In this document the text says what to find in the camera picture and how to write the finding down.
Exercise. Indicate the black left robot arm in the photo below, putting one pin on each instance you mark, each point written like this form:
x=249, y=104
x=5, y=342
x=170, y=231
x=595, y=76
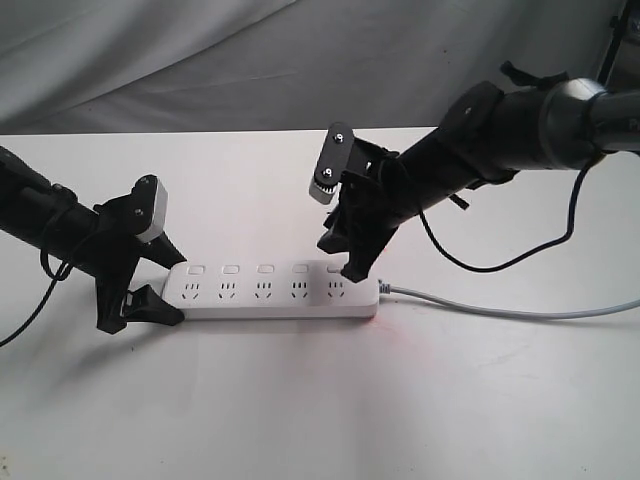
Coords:
x=48, y=217

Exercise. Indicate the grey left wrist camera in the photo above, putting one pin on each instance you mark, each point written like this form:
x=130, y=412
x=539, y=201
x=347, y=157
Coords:
x=152, y=193

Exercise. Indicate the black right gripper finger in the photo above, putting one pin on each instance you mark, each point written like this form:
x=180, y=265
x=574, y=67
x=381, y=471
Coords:
x=335, y=239
x=364, y=249

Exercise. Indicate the white five-socket power strip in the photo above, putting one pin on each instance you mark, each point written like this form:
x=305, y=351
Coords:
x=298, y=290

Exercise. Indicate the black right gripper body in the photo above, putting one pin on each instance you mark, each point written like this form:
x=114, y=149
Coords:
x=381, y=189

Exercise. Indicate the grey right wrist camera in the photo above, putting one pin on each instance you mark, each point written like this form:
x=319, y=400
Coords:
x=332, y=162

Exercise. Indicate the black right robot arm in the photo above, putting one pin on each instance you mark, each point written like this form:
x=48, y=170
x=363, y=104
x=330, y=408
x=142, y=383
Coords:
x=487, y=137

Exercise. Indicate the black tripod stand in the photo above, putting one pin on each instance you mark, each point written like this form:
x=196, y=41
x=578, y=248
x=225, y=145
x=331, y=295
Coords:
x=618, y=26

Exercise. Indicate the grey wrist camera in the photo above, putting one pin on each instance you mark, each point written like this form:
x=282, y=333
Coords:
x=332, y=162
x=152, y=193

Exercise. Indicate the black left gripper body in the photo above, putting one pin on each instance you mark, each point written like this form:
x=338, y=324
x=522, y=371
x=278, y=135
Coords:
x=125, y=227

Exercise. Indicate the grey backdrop cloth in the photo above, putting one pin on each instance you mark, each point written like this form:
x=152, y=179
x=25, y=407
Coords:
x=165, y=66

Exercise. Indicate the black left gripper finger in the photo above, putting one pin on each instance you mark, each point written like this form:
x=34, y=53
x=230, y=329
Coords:
x=146, y=306
x=158, y=248

